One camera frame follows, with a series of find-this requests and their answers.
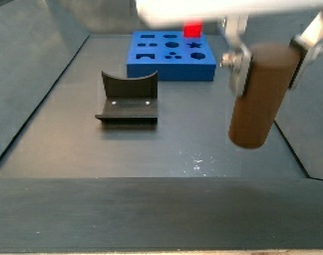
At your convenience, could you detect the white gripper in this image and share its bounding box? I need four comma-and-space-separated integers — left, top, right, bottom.
136, 0, 323, 97

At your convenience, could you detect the brown wooden cylinder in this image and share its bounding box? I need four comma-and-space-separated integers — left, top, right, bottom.
227, 43, 299, 148

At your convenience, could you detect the blue shape sorter board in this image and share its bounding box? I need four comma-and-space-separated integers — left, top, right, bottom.
127, 31, 215, 82

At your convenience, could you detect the red block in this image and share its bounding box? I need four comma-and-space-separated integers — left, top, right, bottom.
182, 22, 202, 38

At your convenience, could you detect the black curved holder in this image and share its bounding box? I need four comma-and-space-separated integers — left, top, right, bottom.
95, 73, 159, 125

